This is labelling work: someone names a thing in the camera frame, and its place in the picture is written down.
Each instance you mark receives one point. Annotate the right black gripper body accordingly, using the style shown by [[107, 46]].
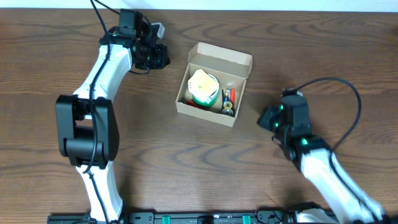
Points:
[[266, 119]]

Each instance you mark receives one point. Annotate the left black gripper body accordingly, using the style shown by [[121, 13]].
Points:
[[160, 56]]

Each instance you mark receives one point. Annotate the red black stapler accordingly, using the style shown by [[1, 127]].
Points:
[[232, 95]]

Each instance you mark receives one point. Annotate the correction tape dispenser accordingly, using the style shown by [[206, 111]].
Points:
[[228, 105]]

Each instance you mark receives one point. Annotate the white tape roll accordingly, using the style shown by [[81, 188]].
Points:
[[215, 93]]

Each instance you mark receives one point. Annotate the brown cardboard box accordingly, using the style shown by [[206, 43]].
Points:
[[231, 68]]

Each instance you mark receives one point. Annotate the yellow sticky note pad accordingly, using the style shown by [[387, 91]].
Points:
[[201, 85]]

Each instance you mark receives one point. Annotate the green tape roll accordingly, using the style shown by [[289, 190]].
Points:
[[206, 104]]

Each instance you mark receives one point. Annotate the red utility knife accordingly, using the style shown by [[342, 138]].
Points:
[[193, 104]]

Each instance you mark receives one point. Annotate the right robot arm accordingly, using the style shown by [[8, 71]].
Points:
[[315, 160]]

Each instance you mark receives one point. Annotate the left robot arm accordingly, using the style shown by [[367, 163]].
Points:
[[87, 129]]

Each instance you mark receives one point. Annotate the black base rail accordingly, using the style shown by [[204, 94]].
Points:
[[265, 217]]

